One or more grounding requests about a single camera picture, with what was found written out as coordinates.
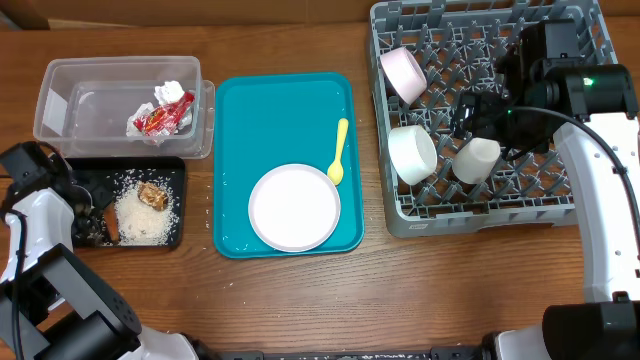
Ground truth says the orange carrot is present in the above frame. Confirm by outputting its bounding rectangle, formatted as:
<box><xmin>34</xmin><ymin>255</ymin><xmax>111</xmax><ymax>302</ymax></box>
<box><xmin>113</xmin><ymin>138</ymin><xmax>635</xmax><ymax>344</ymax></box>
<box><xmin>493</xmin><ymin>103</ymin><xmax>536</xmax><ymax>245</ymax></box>
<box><xmin>103</xmin><ymin>203</ymin><xmax>120</xmax><ymax>244</ymax></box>

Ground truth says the white cup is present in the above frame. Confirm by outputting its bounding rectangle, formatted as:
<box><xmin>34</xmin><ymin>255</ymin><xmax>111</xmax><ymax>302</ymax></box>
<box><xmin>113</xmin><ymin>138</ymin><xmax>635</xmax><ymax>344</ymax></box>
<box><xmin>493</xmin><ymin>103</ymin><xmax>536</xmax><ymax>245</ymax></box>
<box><xmin>452</xmin><ymin>138</ymin><xmax>501</xmax><ymax>184</ymax></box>

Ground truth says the white bowl with food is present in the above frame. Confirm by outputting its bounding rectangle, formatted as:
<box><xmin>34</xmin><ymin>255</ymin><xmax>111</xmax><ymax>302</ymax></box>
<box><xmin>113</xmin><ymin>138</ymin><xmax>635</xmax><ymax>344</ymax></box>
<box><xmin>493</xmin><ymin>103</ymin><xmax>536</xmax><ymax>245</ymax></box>
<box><xmin>388</xmin><ymin>125</ymin><xmax>438</xmax><ymax>186</ymax></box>

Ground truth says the pink bowl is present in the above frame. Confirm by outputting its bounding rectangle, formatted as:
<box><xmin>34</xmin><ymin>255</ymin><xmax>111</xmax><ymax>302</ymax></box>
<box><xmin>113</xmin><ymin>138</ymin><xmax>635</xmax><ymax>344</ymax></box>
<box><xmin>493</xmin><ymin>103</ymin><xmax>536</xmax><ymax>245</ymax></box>
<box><xmin>380</xmin><ymin>47</ymin><xmax>428</xmax><ymax>104</ymax></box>

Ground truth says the yellow plastic spoon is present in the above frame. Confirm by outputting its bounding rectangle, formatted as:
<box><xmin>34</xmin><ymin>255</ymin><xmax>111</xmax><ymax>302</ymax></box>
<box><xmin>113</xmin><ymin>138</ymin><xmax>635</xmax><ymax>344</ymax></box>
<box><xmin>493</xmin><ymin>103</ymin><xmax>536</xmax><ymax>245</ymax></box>
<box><xmin>327</xmin><ymin>118</ymin><xmax>349</xmax><ymax>186</ymax></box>

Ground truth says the white napkin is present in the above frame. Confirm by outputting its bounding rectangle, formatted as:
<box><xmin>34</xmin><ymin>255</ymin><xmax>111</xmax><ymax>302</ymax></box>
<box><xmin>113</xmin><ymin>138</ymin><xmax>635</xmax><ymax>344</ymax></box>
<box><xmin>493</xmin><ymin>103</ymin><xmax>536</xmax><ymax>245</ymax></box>
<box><xmin>126</xmin><ymin>81</ymin><xmax>195</xmax><ymax>145</ymax></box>

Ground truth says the pink plate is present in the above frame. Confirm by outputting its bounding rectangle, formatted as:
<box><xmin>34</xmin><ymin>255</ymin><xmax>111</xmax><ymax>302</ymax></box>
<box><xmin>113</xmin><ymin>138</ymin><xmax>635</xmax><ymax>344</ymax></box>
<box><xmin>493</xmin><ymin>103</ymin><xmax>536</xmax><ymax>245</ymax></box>
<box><xmin>248</xmin><ymin>164</ymin><xmax>341</xmax><ymax>253</ymax></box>

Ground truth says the red snack wrapper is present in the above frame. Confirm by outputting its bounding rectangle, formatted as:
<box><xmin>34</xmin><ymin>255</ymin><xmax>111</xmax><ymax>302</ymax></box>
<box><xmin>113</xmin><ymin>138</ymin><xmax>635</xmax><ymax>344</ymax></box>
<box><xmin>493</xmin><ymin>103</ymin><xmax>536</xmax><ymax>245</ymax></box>
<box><xmin>133</xmin><ymin>93</ymin><xmax>195</xmax><ymax>137</ymax></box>

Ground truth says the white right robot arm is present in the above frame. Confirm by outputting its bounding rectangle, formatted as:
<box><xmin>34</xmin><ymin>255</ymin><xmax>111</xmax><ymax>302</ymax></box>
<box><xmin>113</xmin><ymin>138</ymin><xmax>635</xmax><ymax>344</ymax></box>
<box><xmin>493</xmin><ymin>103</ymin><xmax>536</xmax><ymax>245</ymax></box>
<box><xmin>451</xmin><ymin>19</ymin><xmax>639</xmax><ymax>359</ymax></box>

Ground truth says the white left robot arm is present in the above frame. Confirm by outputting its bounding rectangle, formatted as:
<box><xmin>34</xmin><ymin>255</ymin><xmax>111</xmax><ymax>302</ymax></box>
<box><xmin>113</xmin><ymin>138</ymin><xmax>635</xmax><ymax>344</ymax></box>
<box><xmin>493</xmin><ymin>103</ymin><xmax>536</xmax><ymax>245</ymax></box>
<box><xmin>1</xmin><ymin>141</ymin><xmax>210</xmax><ymax>360</ymax></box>

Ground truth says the black waste tray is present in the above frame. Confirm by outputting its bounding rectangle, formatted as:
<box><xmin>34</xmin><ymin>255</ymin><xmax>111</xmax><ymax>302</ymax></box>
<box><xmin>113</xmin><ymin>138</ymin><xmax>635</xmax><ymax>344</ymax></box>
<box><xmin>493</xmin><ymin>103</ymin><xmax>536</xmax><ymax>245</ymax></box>
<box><xmin>67</xmin><ymin>157</ymin><xmax>187</xmax><ymax>248</ymax></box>

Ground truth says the grey dishwasher rack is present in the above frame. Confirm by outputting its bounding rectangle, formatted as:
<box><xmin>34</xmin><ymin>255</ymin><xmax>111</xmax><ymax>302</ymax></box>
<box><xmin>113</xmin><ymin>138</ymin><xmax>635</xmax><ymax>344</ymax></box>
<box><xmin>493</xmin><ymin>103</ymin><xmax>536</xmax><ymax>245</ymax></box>
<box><xmin>368</xmin><ymin>0</ymin><xmax>617</xmax><ymax>238</ymax></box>

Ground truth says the spilled white rice pile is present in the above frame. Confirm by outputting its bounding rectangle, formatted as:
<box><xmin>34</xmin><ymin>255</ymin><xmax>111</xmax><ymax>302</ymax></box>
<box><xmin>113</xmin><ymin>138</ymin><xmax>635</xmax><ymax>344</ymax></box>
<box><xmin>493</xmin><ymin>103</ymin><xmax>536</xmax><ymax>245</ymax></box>
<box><xmin>105</xmin><ymin>168</ymin><xmax>181</xmax><ymax>247</ymax></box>

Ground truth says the brown food scrap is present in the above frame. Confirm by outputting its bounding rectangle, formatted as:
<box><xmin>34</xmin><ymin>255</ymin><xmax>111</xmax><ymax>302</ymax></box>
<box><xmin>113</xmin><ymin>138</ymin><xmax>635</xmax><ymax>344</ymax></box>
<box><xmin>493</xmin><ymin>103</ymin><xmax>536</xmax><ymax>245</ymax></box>
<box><xmin>137</xmin><ymin>182</ymin><xmax>169</xmax><ymax>212</ymax></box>

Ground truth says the clear plastic bin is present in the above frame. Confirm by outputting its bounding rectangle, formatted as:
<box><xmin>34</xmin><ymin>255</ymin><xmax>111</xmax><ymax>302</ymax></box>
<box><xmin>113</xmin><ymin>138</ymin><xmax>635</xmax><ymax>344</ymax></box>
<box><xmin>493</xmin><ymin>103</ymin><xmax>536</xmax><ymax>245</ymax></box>
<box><xmin>33</xmin><ymin>56</ymin><xmax>215</xmax><ymax>159</ymax></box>

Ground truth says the teal serving tray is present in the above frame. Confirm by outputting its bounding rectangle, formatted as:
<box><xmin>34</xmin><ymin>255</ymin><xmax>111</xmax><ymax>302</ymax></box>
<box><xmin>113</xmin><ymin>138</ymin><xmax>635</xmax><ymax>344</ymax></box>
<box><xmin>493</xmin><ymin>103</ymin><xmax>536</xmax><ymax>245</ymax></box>
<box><xmin>212</xmin><ymin>72</ymin><xmax>365</xmax><ymax>259</ymax></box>

